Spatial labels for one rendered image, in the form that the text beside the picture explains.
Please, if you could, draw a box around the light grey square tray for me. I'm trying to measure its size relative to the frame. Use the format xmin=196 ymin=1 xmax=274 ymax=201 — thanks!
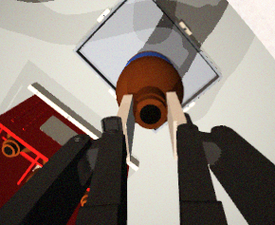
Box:
xmin=73 ymin=0 xmax=223 ymax=110

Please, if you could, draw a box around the red bottle crate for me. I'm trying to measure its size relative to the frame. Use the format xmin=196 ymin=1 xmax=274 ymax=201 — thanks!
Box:
xmin=0 ymin=94 xmax=86 ymax=209

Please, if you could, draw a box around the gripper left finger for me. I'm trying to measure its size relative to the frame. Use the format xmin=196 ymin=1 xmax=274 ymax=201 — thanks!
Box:
xmin=0 ymin=95 xmax=135 ymax=225

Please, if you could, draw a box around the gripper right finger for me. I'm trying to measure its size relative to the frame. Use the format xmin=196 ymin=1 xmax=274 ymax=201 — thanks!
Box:
xmin=166 ymin=92 xmax=275 ymax=225

